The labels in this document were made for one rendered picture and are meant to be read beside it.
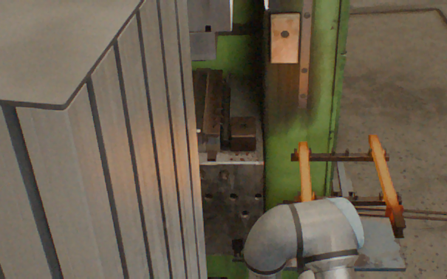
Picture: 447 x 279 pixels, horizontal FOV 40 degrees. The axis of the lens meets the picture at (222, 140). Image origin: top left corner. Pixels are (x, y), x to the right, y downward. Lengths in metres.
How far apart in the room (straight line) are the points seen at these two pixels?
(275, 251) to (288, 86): 0.92
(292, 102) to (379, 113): 1.86
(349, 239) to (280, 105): 0.92
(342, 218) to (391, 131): 2.53
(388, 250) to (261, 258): 0.83
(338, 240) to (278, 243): 0.12
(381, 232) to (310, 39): 0.68
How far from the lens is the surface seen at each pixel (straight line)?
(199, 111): 2.19
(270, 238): 1.31
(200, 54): 1.90
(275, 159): 2.31
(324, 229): 1.32
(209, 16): 1.84
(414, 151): 3.70
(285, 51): 2.03
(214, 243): 2.32
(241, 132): 2.08
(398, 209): 1.82
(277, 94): 2.14
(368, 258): 2.06
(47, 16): 0.44
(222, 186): 2.12
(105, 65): 0.38
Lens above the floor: 2.20
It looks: 37 degrees down
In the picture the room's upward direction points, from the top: 2 degrees counter-clockwise
